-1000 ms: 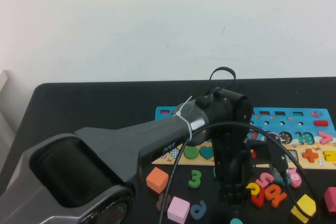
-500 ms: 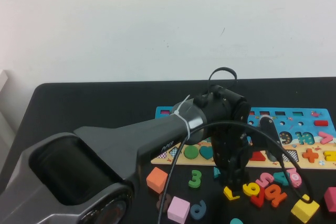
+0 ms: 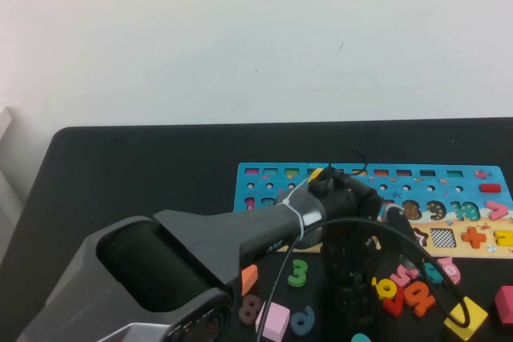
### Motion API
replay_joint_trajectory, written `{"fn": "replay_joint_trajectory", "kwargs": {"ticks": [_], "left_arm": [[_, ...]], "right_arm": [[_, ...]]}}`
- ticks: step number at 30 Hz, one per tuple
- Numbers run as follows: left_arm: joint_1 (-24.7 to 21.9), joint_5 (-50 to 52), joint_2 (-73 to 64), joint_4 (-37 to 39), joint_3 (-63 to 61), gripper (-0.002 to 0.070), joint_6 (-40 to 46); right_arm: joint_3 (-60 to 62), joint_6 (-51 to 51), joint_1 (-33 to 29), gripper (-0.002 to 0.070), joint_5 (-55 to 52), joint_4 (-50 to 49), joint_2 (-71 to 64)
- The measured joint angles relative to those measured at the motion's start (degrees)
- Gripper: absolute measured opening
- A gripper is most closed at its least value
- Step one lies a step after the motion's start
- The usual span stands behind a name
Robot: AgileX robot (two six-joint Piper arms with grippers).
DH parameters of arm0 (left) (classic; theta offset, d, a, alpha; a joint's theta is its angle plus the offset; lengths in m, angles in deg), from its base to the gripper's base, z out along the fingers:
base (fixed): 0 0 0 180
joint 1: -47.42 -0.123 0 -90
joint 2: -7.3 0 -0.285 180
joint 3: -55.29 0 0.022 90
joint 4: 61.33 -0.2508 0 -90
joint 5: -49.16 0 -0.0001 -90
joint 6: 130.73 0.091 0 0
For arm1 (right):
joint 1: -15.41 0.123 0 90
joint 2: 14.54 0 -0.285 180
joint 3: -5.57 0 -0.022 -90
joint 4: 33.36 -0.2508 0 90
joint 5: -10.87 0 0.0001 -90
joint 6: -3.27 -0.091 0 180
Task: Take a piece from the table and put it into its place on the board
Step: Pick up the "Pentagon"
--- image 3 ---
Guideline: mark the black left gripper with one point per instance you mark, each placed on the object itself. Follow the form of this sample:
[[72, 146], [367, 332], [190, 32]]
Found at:
[[348, 254]]

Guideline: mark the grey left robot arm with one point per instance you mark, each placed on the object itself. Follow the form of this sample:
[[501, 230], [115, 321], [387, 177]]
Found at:
[[200, 234]]

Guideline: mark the yellow number six piece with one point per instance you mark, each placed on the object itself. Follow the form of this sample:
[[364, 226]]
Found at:
[[388, 296]]

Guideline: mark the small teal wooden piece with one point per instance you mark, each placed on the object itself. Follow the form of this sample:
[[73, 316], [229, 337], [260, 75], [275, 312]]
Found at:
[[360, 338]]

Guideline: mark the red number seven piece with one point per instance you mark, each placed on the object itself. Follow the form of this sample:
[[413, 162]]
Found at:
[[394, 306]]

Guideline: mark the blue number nine piece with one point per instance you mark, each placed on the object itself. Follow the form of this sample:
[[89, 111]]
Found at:
[[311, 316]]

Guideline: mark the pink number five piece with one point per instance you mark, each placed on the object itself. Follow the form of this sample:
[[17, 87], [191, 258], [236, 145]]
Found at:
[[402, 278]]

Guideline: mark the green number three piece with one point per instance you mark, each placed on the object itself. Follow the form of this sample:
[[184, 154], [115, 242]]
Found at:
[[300, 273]]

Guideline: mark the orange number ten piece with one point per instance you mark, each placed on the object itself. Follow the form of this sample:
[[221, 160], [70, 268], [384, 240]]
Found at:
[[425, 304]]

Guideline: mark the teal number four piece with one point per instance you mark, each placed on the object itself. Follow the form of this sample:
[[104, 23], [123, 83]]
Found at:
[[435, 274]]

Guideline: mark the brown number eight piece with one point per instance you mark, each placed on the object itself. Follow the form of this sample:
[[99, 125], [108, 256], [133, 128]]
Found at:
[[251, 308]]

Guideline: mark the orange plus sign piece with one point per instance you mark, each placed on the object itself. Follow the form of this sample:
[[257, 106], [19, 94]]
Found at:
[[473, 237]]

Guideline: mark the colourful wooden puzzle board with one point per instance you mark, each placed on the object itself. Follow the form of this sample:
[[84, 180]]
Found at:
[[441, 194]]

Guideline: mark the yellow equals sign piece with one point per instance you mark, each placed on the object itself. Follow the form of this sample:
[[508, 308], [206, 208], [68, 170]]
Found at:
[[499, 238]]

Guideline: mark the pink greater-than sign piece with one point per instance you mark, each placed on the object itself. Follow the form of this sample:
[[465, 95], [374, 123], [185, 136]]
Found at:
[[502, 211]]

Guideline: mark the red minus sign piece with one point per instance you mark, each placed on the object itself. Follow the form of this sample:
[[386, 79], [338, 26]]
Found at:
[[490, 188]]

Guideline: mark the pink wooden cube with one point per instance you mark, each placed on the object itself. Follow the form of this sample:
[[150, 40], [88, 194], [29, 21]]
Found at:
[[277, 320]]

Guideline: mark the pink wooden fish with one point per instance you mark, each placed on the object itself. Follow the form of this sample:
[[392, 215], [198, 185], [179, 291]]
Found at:
[[452, 272]]

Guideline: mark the white zip tie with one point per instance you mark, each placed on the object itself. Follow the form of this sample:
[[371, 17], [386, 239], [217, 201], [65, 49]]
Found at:
[[294, 214]]

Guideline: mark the orange wooden cube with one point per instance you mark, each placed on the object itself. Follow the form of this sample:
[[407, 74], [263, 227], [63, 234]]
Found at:
[[249, 278]]

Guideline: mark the yellow wooden cube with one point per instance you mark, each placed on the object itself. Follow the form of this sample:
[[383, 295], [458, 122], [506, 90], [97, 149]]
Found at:
[[479, 316]]

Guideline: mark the yellow rubber duck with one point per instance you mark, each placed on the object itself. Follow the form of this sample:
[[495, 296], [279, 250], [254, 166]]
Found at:
[[314, 174]]

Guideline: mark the red wooden block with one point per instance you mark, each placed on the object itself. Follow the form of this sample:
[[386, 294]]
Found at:
[[505, 304]]

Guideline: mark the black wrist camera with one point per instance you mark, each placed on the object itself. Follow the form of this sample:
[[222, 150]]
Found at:
[[398, 224]]

